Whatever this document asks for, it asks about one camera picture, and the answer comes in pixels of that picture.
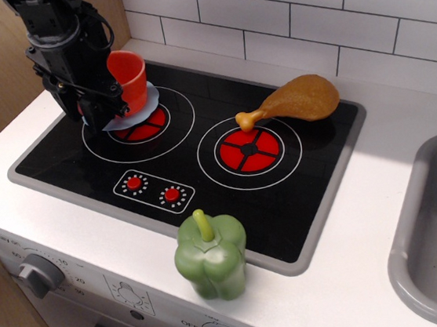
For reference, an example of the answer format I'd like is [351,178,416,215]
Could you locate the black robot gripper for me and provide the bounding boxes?
[24,11,129,134]

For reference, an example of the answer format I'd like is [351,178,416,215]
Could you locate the light blue toy plate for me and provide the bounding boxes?
[103,82,159,132]

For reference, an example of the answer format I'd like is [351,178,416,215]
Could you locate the red plastic toy cup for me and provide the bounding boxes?
[71,47,153,124]

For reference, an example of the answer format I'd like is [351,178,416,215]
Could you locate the black toy stove top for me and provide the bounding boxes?
[8,62,366,276]

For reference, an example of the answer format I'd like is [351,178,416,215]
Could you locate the green toy bell pepper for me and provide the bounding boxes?
[174,209,247,300]

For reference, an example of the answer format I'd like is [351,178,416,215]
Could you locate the brown toy chicken drumstick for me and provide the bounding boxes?
[235,74,340,132]

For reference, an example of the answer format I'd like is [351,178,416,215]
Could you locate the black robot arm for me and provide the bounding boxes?
[5,0,129,133]

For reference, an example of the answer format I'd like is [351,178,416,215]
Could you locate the grey timer knob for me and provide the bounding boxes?
[18,254,65,299]

